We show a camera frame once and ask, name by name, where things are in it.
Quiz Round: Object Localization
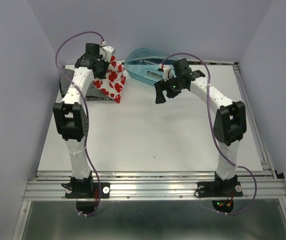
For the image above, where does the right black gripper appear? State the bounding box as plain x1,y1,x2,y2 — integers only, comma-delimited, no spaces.
154,74,185,104

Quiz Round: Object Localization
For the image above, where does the red floral white skirt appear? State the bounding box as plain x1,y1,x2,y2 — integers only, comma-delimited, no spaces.
89,55,127,104

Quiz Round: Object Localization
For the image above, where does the teal laundry basket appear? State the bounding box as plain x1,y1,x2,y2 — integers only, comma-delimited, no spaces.
123,48,168,87

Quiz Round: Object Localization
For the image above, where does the grey skirt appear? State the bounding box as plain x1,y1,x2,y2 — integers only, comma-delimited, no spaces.
59,68,105,98

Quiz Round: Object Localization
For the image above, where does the navy plaid skirt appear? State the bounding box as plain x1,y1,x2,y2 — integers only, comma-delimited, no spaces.
85,95,113,102

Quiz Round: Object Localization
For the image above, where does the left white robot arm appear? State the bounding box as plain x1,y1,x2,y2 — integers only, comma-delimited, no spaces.
53,43,109,197

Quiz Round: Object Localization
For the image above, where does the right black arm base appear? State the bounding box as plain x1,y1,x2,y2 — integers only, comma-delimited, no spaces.
194,179,243,214

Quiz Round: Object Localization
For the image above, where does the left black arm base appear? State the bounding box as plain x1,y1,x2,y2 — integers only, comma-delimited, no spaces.
61,182,111,218

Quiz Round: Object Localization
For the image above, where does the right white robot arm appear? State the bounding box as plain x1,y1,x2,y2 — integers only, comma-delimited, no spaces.
154,58,247,195

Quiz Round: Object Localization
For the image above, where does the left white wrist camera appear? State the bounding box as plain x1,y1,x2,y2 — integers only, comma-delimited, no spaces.
100,45,115,63

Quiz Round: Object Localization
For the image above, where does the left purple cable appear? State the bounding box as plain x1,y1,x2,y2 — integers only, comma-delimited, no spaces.
54,31,109,218

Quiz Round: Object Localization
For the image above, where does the aluminium frame rail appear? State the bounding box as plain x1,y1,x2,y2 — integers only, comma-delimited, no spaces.
23,170,286,201

